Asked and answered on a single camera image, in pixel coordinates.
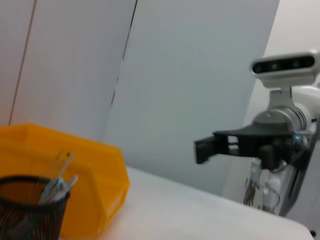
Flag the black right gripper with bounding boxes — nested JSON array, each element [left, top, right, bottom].
[[194, 124, 295, 171]]

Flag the clear plastic ruler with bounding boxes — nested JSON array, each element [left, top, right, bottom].
[[41, 149, 76, 198]]

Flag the blue capped scissors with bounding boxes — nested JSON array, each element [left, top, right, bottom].
[[37, 176, 68, 205]]

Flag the black mesh pen cup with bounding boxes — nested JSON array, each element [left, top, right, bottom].
[[0, 176, 71, 240]]

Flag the white humanoid robot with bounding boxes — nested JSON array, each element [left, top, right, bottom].
[[243, 157, 288, 215]]

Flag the grey robot stand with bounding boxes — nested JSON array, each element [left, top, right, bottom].
[[277, 122, 320, 218]]

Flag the yellow plastic bin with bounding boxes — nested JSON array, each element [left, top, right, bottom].
[[0, 122, 131, 239]]

